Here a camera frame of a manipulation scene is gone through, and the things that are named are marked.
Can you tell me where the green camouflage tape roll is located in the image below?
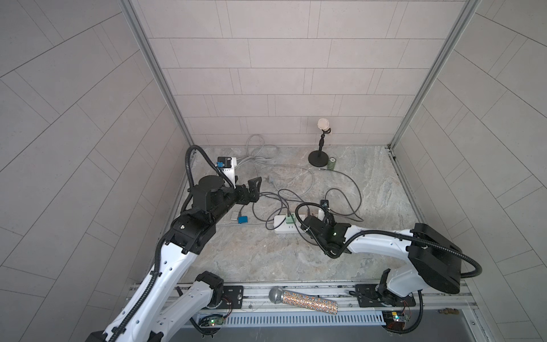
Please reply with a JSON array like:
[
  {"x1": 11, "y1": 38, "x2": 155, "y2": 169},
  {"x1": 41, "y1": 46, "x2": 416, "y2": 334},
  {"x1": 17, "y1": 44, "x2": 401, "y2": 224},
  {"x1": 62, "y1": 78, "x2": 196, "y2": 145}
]
[{"x1": 327, "y1": 157, "x2": 337, "y2": 170}]

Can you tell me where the dark grey charging cable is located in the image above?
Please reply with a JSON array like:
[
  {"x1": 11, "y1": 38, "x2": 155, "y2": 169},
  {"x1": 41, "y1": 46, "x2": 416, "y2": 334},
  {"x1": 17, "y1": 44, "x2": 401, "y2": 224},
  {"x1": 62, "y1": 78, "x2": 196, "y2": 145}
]
[{"x1": 238, "y1": 167, "x2": 364, "y2": 247}]

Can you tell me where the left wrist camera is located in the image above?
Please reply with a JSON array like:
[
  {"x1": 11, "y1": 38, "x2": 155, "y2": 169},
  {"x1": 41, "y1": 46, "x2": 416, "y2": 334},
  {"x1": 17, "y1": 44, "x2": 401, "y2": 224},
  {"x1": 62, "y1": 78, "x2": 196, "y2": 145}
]
[{"x1": 217, "y1": 157, "x2": 237, "y2": 185}]

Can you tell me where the beige microphone on stand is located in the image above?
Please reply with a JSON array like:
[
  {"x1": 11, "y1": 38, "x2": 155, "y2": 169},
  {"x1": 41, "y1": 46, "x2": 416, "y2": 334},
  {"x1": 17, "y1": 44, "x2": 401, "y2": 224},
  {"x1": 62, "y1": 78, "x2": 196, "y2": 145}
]
[{"x1": 308, "y1": 118, "x2": 331, "y2": 168}]

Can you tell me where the circuit board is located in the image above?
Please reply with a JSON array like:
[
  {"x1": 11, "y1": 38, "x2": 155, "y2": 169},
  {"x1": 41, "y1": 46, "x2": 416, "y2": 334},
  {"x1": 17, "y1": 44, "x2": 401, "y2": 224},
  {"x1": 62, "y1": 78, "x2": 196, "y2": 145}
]
[
  {"x1": 382, "y1": 311, "x2": 409, "y2": 331},
  {"x1": 199, "y1": 314, "x2": 226, "y2": 328}
]

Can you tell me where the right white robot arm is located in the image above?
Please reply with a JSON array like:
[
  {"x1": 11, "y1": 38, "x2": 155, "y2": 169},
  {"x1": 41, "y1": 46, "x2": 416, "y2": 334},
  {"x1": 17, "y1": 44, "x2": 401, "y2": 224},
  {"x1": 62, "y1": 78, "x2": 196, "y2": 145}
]
[{"x1": 293, "y1": 199, "x2": 483, "y2": 335}]

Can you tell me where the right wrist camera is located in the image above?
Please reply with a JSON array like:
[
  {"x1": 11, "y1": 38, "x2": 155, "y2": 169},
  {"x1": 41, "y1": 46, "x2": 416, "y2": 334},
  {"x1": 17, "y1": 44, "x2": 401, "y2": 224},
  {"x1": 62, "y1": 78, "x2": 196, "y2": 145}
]
[{"x1": 318, "y1": 199, "x2": 330, "y2": 220}]

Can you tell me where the left circuit board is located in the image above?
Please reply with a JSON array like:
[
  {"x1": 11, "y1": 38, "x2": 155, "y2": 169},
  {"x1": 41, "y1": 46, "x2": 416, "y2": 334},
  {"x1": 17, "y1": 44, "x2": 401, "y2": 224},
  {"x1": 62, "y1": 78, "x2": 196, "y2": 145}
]
[{"x1": 199, "y1": 314, "x2": 226, "y2": 328}]

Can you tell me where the white power strip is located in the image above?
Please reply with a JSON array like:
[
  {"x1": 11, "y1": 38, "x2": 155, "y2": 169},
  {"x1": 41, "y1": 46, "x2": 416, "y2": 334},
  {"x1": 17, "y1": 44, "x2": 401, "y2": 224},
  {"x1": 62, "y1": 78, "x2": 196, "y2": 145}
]
[{"x1": 273, "y1": 215, "x2": 300, "y2": 234}]

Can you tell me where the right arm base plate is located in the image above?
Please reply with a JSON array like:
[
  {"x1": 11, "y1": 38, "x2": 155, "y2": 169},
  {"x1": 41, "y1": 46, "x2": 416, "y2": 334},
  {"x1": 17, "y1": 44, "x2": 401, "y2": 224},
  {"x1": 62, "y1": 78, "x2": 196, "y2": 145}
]
[{"x1": 348, "y1": 284, "x2": 416, "y2": 308}]

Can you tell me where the aluminium rail frame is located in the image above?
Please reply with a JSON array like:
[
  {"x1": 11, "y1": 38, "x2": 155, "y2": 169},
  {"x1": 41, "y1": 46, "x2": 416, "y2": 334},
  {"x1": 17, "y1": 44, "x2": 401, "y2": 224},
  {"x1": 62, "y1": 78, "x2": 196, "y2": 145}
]
[{"x1": 127, "y1": 277, "x2": 479, "y2": 330}]

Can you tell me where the right circuit board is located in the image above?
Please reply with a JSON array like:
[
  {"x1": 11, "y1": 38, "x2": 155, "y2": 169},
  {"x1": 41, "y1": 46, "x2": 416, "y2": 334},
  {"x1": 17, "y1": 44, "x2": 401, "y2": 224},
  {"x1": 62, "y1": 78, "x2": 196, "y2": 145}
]
[{"x1": 382, "y1": 311, "x2": 409, "y2": 331}]

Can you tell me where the light grey power cord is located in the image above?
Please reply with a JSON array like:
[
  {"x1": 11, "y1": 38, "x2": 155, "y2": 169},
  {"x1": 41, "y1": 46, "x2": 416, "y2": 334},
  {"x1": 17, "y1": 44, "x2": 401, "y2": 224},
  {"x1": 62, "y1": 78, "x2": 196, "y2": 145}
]
[{"x1": 221, "y1": 134, "x2": 317, "y2": 227}]

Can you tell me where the green charger plug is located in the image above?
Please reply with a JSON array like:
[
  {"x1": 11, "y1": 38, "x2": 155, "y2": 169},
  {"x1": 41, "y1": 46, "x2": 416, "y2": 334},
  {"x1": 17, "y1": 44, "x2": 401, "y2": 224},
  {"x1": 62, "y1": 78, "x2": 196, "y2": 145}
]
[{"x1": 285, "y1": 214, "x2": 295, "y2": 225}]

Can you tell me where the glitter handheld microphone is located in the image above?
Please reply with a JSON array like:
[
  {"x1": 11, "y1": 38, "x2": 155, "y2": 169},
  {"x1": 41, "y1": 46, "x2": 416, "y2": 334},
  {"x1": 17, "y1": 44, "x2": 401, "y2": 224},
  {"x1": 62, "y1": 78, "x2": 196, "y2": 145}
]
[{"x1": 269, "y1": 286, "x2": 338, "y2": 315}]

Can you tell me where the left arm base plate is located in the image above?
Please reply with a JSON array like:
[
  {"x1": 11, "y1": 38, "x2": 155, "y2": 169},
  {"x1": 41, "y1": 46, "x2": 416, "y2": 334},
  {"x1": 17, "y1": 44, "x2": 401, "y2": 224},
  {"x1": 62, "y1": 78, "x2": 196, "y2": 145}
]
[{"x1": 205, "y1": 286, "x2": 244, "y2": 310}]

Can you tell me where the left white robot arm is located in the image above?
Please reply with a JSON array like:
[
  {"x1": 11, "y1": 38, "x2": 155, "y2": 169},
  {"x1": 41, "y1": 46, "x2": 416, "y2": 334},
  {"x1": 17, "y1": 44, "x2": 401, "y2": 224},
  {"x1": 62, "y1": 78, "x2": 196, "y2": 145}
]
[{"x1": 87, "y1": 145, "x2": 262, "y2": 341}]

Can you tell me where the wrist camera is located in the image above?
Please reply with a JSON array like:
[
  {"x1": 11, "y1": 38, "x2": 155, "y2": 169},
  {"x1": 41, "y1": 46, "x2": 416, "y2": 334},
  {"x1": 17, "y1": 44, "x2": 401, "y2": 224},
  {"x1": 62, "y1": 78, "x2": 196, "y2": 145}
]
[
  {"x1": 217, "y1": 157, "x2": 237, "y2": 185},
  {"x1": 318, "y1": 199, "x2": 330, "y2": 220}
]

